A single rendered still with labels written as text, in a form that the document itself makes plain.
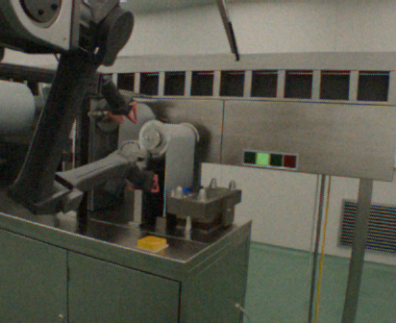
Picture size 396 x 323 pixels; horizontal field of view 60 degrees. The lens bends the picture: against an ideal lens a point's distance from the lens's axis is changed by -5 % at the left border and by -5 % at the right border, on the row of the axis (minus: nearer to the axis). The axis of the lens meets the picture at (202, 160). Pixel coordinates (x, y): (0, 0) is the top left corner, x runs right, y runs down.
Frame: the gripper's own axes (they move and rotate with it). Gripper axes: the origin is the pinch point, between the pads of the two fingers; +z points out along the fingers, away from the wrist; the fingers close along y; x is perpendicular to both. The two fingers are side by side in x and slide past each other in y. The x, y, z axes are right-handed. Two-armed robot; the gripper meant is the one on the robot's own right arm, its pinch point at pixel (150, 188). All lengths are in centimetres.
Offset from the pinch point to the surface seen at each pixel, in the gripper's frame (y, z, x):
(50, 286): -36, 8, -46
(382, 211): 94, 260, 99
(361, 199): 73, 52, 27
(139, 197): -8.4, 7.3, -1.9
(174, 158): 0.5, 8.3, 17.4
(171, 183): 0.5, 12.3, 7.9
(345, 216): 59, 265, 90
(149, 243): 11.6, -7.2, -21.1
